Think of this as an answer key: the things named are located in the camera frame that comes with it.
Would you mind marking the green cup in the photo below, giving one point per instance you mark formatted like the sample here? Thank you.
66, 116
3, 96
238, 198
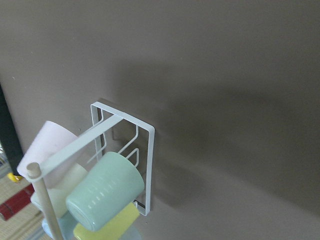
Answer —
109, 187

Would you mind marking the pink cup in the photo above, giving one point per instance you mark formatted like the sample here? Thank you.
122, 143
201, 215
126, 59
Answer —
50, 139

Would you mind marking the yellow cup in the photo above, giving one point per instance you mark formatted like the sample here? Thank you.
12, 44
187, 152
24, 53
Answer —
118, 228

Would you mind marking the cream white cup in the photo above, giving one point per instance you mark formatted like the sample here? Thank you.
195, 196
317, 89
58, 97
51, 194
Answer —
59, 192

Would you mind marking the light blue cup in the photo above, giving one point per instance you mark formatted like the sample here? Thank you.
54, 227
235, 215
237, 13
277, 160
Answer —
67, 224

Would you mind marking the white wire cup rack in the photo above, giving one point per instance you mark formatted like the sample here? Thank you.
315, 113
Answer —
112, 131

